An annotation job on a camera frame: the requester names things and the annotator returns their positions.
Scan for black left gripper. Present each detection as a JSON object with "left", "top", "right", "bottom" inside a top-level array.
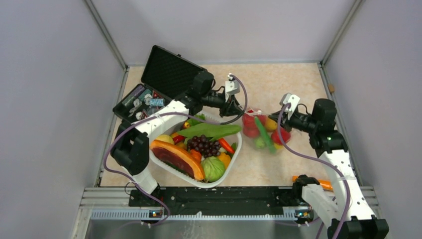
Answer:
[{"left": 202, "top": 92, "right": 244, "bottom": 118}]

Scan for clear zip top bag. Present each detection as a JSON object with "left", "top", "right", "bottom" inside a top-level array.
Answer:
[{"left": 241, "top": 107, "right": 291, "bottom": 154}]

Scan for small red toy tomato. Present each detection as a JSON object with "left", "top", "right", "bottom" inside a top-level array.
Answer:
[{"left": 271, "top": 128, "right": 291, "bottom": 145}]

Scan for red toy bell pepper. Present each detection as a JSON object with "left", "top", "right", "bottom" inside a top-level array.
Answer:
[{"left": 242, "top": 109, "right": 267, "bottom": 138}]

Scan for yellow toy lemon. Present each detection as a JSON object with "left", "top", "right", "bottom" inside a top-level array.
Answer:
[{"left": 273, "top": 143, "right": 283, "bottom": 150}]

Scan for small green toy cabbage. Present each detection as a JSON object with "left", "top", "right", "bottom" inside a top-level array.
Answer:
[{"left": 253, "top": 137, "right": 266, "bottom": 149}]

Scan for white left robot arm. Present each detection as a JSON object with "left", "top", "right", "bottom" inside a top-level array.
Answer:
[{"left": 107, "top": 71, "right": 245, "bottom": 206}]

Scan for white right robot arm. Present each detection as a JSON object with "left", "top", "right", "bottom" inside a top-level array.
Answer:
[{"left": 270, "top": 93, "right": 389, "bottom": 239}]

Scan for green toy lettuce leaf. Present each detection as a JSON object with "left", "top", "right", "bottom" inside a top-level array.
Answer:
[{"left": 178, "top": 118, "right": 242, "bottom": 140}]

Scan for purple toy grapes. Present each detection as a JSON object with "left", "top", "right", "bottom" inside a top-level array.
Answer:
[{"left": 186, "top": 135, "right": 221, "bottom": 158}]

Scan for white plastic basket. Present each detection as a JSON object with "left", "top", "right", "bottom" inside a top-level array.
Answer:
[{"left": 150, "top": 114, "right": 241, "bottom": 188}]

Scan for black foam-lined case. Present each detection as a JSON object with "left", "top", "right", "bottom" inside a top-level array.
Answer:
[{"left": 112, "top": 45, "right": 214, "bottom": 133}]

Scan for large green toy cabbage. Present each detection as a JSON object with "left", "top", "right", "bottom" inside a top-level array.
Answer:
[{"left": 201, "top": 156, "right": 225, "bottom": 182}]

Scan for orange marker pen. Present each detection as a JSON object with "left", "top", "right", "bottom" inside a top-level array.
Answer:
[{"left": 292, "top": 176, "right": 333, "bottom": 191}]

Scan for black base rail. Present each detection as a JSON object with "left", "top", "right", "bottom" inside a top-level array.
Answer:
[{"left": 128, "top": 186, "right": 314, "bottom": 220}]

